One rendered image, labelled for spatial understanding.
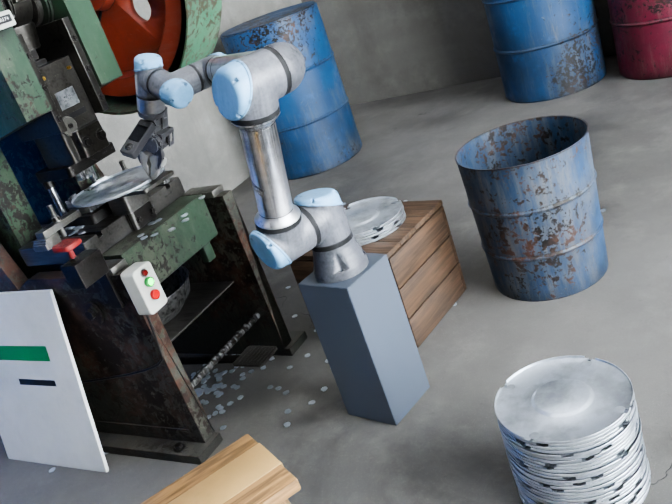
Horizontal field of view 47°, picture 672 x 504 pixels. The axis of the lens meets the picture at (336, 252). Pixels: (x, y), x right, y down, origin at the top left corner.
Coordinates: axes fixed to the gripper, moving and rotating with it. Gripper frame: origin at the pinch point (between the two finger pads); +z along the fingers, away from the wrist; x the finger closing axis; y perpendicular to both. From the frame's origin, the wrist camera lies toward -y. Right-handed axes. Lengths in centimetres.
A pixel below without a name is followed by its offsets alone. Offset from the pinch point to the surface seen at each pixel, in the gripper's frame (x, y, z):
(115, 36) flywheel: 40, 38, -22
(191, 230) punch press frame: -6.5, 9.7, 21.8
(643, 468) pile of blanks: -145, -29, 13
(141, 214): 4.1, -0.4, 13.9
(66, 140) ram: 24.6, -5.6, -7.1
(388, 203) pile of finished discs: -55, 54, 19
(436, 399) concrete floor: -94, 1, 44
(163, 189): 6.9, 14.7, 13.7
